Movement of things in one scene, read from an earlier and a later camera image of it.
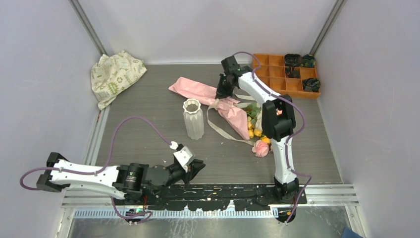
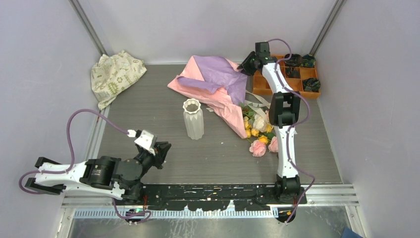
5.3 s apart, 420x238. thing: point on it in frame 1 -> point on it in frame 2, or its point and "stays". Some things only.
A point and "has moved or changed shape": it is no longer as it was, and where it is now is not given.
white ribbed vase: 193,119 stays
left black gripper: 193,168 -> 161,150
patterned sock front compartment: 311,85 stays
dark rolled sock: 292,60 stays
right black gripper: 221,93 -> 245,70
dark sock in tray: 292,73 stays
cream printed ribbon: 215,106 has moved or changed shape
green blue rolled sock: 308,61 stays
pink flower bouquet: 245,119 has moved or changed shape
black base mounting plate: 202,197 stays
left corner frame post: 83,17 stays
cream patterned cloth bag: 111,75 stays
